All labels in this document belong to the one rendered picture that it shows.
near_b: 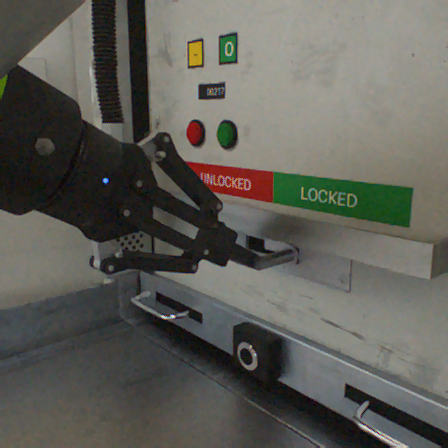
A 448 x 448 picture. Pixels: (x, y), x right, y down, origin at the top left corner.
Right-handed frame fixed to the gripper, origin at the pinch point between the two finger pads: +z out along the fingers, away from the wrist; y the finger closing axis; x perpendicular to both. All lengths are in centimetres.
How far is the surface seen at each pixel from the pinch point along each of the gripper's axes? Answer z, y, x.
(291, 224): 1.4, -4.3, 5.3
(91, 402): 0.3, 21.1, -11.6
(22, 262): -1.0, 11.5, -40.2
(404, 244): 1.0, -4.6, 16.9
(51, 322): 1.2, 17.0, -28.4
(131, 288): 11.4, 9.0, -28.3
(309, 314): 10.2, 2.9, 4.9
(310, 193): 3.6, -8.4, 4.4
